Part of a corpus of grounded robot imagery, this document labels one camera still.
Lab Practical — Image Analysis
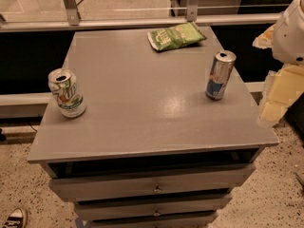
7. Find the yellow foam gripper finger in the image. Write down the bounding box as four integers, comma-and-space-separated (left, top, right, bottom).
252, 25, 275, 49
257, 64, 304, 127

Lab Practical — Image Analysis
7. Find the white green 7up can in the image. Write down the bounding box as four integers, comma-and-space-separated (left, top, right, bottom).
48, 68, 86, 118

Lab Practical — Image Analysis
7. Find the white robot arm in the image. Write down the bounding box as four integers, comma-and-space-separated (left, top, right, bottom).
253, 0, 304, 127

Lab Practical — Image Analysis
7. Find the blue silver energy drink can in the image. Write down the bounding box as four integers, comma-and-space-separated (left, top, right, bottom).
205, 50, 237, 101

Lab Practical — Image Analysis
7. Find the green jalapeno chip bag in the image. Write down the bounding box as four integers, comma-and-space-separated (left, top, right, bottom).
147, 22, 207, 51

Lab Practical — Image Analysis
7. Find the top grey drawer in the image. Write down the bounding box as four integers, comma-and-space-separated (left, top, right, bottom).
49, 163, 255, 201

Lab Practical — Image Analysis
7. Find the grey drawer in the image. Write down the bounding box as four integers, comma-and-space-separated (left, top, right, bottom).
90, 211, 218, 228
49, 163, 255, 201
75, 194, 232, 220

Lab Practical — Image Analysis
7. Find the middle grey drawer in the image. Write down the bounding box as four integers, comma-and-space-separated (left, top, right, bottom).
75, 194, 232, 220

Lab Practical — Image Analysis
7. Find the grey drawer cabinet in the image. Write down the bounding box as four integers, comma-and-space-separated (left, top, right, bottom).
27, 27, 280, 228

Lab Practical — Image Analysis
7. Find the bottom grey drawer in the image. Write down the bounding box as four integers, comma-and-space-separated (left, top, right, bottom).
90, 211, 218, 228

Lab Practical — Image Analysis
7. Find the black white sneaker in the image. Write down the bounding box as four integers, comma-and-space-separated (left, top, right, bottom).
2, 208, 28, 228

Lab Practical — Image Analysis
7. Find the metal railing frame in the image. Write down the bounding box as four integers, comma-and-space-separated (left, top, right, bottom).
0, 0, 292, 32

